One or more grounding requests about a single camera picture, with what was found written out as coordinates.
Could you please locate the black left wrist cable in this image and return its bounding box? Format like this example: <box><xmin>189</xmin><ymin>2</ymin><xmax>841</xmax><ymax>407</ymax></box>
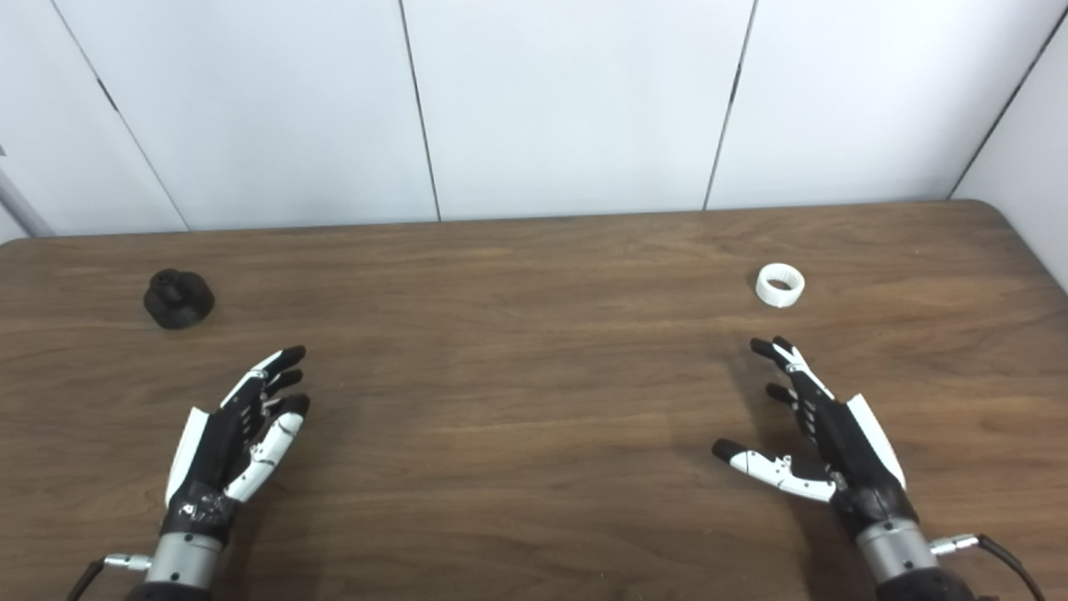
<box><xmin>65</xmin><ymin>553</ymin><xmax>155</xmax><ymax>601</ymax></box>

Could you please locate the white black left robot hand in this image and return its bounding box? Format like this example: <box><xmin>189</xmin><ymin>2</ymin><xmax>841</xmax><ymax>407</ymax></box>
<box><xmin>160</xmin><ymin>345</ymin><xmax>311</xmax><ymax>542</ymax></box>

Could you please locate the round black part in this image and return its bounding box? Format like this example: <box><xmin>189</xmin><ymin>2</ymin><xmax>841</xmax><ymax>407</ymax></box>
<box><xmin>144</xmin><ymin>268</ymin><xmax>215</xmax><ymax>330</ymax></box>

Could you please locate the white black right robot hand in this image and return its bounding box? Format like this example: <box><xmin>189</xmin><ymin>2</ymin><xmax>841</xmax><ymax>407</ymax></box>
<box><xmin>712</xmin><ymin>336</ymin><xmax>919</xmax><ymax>537</ymax></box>

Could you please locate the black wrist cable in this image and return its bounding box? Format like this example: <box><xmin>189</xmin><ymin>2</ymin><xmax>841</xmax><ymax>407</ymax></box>
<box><xmin>65</xmin><ymin>553</ymin><xmax>155</xmax><ymax>601</ymax></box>
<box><xmin>929</xmin><ymin>533</ymin><xmax>1048</xmax><ymax>601</ymax></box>

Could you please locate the grey wall corner post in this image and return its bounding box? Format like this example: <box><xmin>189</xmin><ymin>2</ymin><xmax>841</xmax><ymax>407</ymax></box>
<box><xmin>0</xmin><ymin>146</ymin><xmax>56</xmax><ymax>238</ymax></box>

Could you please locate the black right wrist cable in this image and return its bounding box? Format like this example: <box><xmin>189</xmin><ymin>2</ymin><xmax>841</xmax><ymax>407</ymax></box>
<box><xmin>929</xmin><ymin>533</ymin><xmax>1048</xmax><ymax>601</ymax></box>

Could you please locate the white ring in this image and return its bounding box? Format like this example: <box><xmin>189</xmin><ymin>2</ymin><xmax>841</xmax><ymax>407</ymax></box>
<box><xmin>755</xmin><ymin>263</ymin><xmax>806</xmax><ymax>309</ymax></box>

